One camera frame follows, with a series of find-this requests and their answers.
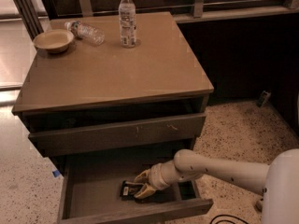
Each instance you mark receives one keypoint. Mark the white robot base leg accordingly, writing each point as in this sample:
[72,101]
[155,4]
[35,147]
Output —
[259,204]

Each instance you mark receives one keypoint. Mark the small dark floor bracket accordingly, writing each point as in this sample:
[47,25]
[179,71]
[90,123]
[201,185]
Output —
[263,98]

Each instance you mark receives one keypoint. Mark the standing clear water bottle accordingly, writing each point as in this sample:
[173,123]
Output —
[127,23]

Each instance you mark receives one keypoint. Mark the black rxbar chocolate wrapper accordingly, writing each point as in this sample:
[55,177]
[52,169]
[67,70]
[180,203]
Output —
[129,190]

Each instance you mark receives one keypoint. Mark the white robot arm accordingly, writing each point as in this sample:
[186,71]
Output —
[277,182]

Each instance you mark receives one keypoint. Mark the top drawer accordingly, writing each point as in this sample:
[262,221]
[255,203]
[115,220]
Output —
[115,135]

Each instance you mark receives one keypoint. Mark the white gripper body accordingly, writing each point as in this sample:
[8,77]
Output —
[156,178]

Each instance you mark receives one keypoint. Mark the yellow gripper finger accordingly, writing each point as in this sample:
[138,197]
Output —
[146,191]
[143,177]

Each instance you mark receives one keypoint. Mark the brown wooden drawer cabinet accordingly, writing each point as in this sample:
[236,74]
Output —
[96,85]

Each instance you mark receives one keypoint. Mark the open middle drawer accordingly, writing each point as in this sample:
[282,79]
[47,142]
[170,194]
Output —
[92,188]

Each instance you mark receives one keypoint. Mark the lying clear water bottle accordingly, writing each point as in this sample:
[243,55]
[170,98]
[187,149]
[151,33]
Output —
[85,31]

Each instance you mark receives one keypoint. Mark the metal railing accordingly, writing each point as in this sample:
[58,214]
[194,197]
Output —
[184,11]

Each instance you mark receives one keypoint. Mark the blue tape piece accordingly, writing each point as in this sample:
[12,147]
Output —
[56,173]

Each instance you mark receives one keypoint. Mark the tan bowl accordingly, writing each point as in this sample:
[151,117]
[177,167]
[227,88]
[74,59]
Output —
[54,41]

